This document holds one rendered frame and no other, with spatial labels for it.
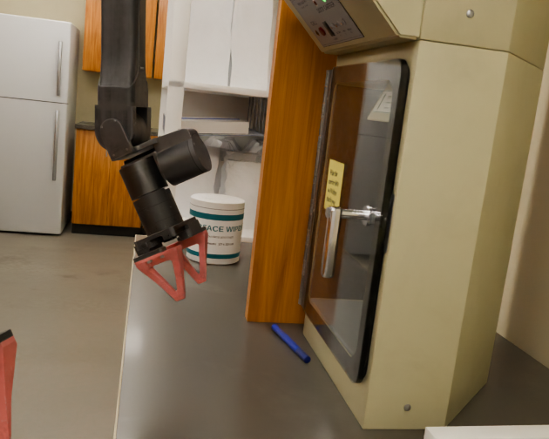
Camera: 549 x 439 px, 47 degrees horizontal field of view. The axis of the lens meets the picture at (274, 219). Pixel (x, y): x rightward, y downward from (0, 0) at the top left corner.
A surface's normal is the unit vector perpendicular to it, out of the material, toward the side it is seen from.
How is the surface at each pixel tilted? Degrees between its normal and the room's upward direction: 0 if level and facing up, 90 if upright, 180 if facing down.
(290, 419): 0
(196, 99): 90
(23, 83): 90
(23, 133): 90
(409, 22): 90
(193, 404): 0
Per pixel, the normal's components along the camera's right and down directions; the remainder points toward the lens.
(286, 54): 0.19, 0.20
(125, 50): -0.15, 0.15
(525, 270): -0.98, -0.07
